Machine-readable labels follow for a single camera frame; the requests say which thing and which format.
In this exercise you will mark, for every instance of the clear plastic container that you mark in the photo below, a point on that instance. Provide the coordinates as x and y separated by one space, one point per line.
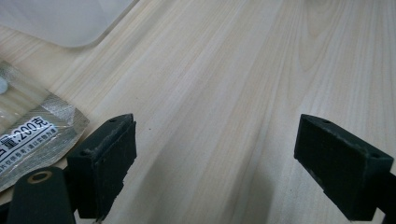
62 21

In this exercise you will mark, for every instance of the orange and white food packet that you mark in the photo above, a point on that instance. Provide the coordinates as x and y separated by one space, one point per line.
34 140

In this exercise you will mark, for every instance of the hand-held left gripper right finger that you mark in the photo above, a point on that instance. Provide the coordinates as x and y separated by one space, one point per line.
342 168

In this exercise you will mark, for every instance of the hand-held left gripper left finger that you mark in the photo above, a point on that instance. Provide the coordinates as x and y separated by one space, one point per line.
99 168

